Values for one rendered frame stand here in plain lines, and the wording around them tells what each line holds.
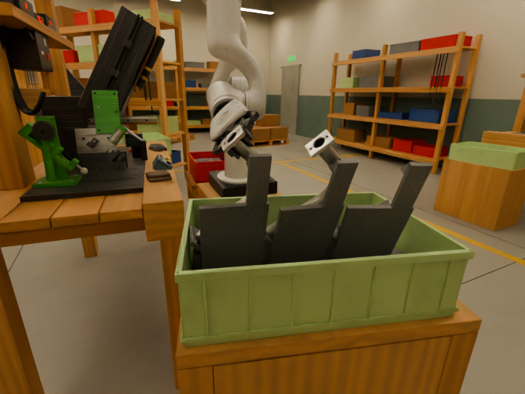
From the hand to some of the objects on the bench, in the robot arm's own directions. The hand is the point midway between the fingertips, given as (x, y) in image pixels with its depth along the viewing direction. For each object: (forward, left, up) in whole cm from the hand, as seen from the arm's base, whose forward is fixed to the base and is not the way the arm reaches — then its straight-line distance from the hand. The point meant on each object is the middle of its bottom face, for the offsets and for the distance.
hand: (239, 143), depth 61 cm
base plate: (+60, -112, -36) cm, 132 cm away
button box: (+28, -98, -37) cm, 108 cm away
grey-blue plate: (+46, -124, -34) cm, 136 cm away
